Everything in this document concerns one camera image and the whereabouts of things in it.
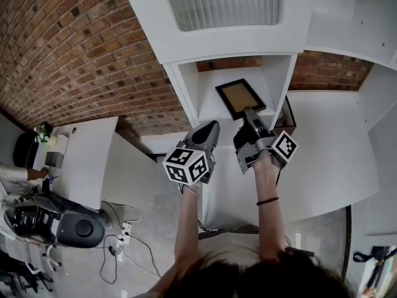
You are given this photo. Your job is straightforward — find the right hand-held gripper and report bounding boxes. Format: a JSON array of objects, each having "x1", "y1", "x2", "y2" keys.
[{"x1": 233, "y1": 106, "x2": 298, "y2": 176}]

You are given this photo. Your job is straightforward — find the white desk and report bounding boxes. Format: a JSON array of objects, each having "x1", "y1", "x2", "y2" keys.
[{"x1": 30, "y1": 115, "x2": 120, "y2": 211}]

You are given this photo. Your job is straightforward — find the grey square box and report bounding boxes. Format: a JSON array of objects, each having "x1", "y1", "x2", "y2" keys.
[{"x1": 44, "y1": 151, "x2": 65, "y2": 169}]

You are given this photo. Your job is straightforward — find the white power strip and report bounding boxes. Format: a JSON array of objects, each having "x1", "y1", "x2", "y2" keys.
[{"x1": 117, "y1": 223, "x2": 133, "y2": 245}]

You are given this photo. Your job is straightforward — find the black strap bag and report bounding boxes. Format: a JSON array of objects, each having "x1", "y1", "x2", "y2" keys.
[{"x1": 352, "y1": 245, "x2": 397, "y2": 295}]

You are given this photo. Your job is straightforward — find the black chair base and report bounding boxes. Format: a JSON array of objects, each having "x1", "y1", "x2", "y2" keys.
[{"x1": 0, "y1": 268, "x2": 54, "y2": 295}]

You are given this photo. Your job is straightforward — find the black wrist band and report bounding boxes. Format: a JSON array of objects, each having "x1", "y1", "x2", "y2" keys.
[{"x1": 256, "y1": 196, "x2": 280, "y2": 207}]

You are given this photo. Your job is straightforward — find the person's right forearm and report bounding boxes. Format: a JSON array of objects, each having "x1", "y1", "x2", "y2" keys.
[{"x1": 251, "y1": 155, "x2": 287, "y2": 262}]

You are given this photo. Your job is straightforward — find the person's left forearm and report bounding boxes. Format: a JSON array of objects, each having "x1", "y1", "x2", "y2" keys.
[{"x1": 172, "y1": 183, "x2": 203, "y2": 281}]

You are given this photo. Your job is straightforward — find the black picture frame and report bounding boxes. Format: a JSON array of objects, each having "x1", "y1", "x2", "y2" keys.
[{"x1": 215, "y1": 78, "x2": 267, "y2": 120}]

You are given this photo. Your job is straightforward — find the person's beige shirt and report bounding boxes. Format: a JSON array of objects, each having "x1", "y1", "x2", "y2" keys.
[{"x1": 197, "y1": 225, "x2": 264, "y2": 262}]

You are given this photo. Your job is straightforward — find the ribbed glass cabinet panel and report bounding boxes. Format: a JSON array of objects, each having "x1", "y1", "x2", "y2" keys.
[{"x1": 161, "y1": 0, "x2": 282, "y2": 32}]

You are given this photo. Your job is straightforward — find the white shelf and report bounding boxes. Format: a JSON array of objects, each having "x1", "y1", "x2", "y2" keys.
[{"x1": 119, "y1": 0, "x2": 397, "y2": 236}]

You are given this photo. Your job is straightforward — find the white cable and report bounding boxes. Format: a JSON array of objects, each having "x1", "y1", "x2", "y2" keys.
[{"x1": 101, "y1": 199, "x2": 142, "y2": 230}]

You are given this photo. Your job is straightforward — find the black chair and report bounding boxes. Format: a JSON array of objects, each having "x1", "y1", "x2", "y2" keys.
[{"x1": 13, "y1": 132, "x2": 40, "y2": 171}]

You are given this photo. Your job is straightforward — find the black cable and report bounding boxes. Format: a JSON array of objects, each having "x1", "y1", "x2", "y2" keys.
[{"x1": 99, "y1": 233, "x2": 163, "y2": 284}]

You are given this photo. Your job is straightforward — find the white chair base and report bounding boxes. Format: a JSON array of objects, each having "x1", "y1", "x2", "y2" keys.
[{"x1": 27, "y1": 243, "x2": 63, "y2": 276}]

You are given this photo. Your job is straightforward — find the small green plant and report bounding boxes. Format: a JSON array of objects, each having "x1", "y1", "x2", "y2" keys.
[{"x1": 33, "y1": 122, "x2": 53, "y2": 144}]

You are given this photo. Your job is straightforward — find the dark grey round-disc device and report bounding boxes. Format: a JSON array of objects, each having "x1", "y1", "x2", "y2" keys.
[{"x1": 56, "y1": 210, "x2": 105, "y2": 248}]

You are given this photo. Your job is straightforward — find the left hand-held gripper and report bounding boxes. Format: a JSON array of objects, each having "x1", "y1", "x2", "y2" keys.
[{"x1": 162, "y1": 120, "x2": 221, "y2": 186}]

